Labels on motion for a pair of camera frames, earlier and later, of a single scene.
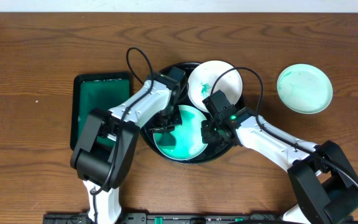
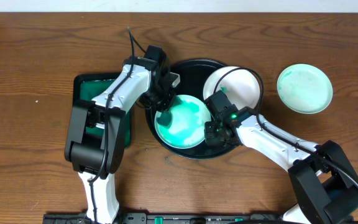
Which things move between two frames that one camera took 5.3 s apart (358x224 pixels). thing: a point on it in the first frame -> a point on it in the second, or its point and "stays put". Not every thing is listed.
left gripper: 166,123 -> 162,101
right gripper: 208,136 stays put
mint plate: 184,142 stays put
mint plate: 304,88 stays put
